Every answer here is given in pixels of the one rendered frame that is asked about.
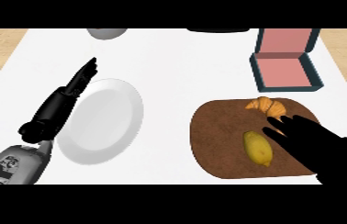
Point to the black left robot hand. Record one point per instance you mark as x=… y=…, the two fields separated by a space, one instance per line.
x=53 y=106

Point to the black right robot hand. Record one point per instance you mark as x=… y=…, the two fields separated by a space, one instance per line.
x=311 y=145

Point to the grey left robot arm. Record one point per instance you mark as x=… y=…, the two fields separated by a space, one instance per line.
x=19 y=163

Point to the yellow lemon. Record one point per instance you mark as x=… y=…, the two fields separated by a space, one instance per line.
x=258 y=148

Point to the brown wooden cutting board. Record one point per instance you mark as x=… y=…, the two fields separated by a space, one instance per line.
x=225 y=136

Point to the teal box with pink lining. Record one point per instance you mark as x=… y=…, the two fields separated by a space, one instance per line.
x=285 y=71

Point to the white oval plate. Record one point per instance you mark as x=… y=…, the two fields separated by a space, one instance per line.
x=101 y=121

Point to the orange croissant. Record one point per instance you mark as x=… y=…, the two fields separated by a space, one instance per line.
x=267 y=106

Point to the grey round bowl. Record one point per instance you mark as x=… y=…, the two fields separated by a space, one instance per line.
x=106 y=33

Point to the black appliance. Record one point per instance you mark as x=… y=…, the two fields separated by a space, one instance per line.
x=218 y=30

